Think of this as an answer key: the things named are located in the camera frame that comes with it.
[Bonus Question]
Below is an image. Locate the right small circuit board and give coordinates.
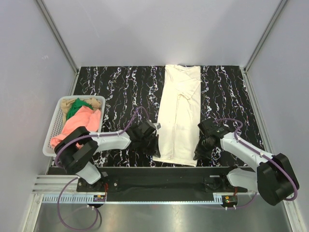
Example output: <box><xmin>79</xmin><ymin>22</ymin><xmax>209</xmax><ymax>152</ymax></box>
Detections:
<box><xmin>224</xmin><ymin>195</ymin><xmax>238</xmax><ymax>203</ymax></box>

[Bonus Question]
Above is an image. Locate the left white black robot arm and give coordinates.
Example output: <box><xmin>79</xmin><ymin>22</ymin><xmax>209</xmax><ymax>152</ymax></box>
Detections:
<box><xmin>54</xmin><ymin>120</ymin><xmax>161</xmax><ymax>191</ymax></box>

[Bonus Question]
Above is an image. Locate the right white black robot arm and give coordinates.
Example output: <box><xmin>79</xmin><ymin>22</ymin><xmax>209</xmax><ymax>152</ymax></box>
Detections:
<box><xmin>194</xmin><ymin>118</ymin><xmax>299</xmax><ymax>206</ymax></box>

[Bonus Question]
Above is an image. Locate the right aluminium frame post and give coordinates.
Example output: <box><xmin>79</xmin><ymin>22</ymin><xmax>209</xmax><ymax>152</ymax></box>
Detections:
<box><xmin>244</xmin><ymin>0</ymin><xmax>289</xmax><ymax>73</ymax></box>

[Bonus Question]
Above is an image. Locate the beige t shirt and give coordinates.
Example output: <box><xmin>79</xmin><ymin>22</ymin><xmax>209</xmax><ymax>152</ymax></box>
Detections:
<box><xmin>60</xmin><ymin>98</ymin><xmax>102</xmax><ymax>123</ymax></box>

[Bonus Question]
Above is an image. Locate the white slotted cable duct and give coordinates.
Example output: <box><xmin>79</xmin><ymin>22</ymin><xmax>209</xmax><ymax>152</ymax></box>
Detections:
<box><xmin>42</xmin><ymin>194</ymin><xmax>103</xmax><ymax>204</ymax></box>

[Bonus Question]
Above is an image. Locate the left small circuit board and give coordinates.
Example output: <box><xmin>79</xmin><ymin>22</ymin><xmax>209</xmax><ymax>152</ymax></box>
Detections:
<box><xmin>93</xmin><ymin>195</ymin><xmax>106</xmax><ymax>202</ymax></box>

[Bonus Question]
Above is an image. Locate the aluminium frame post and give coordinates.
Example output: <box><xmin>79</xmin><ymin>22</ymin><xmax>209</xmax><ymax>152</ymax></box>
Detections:
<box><xmin>244</xmin><ymin>0</ymin><xmax>289</xmax><ymax>73</ymax></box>
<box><xmin>35</xmin><ymin>0</ymin><xmax>79</xmax><ymax>73</ymax></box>

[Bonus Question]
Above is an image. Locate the cream white t shirt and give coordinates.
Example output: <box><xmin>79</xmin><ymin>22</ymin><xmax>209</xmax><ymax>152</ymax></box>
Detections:
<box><xmin>153</xmin><ymin>65</ymin><xmax>201</xmax><ymax>166</ymax></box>

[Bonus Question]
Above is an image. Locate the small circuit board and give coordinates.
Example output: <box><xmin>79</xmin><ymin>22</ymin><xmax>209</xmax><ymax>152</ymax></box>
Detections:
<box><xmin>93</xmin><ymin>195</ymin><xmax>106</xmax><ymax>202</ymax></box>
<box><xmin>224</xmin><ymin>195</ymin><xmax>238</xmax><ymax>203</ymax></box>

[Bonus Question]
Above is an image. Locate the left aluminium frame post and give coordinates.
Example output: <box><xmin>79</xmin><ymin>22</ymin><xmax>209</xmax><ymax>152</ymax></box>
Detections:
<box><xmin>35</xmin><ymin>0</ymin><xmax>79</xmax><ymax>73</ymax></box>

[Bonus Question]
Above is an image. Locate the green t shirt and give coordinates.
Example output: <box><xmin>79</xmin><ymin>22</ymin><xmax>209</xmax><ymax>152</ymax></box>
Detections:
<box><xmin>66</xmin><ymin>98</ymin><xmax>93</xmax><ymax>120</ymax></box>

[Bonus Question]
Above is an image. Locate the aluminium front rail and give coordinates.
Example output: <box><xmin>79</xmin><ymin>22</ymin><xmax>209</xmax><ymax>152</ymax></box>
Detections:
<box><xmin>34</xmin><ymin>175</ymin><xmax>234</xmax><ymax>194</ymax></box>

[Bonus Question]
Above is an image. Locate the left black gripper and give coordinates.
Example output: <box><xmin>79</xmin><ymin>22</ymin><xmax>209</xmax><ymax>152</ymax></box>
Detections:
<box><xmin>140</xmin><ymin>134</ymin><xmax>160</xmax><ymax>158</ymax></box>

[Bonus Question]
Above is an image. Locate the salmon pink t shirt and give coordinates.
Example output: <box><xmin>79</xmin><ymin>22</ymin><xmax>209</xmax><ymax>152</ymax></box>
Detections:
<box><xmin>50</xmin><ymin>106</ymin><xmax>101</xmax><ymax>148</ymax></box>

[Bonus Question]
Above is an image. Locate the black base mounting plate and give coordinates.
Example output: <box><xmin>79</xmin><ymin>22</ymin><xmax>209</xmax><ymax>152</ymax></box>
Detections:
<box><xmin>77</xmin><ymin>167</ymin><xmax>247</xmax><ymax>203</ymax></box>

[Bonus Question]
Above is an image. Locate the white plastic laundry basket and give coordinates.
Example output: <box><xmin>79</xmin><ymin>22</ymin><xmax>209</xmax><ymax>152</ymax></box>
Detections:
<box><xmin>42</xmin><ymin>95</ymin><xmax>106</xmax><ymax>158</ymax></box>

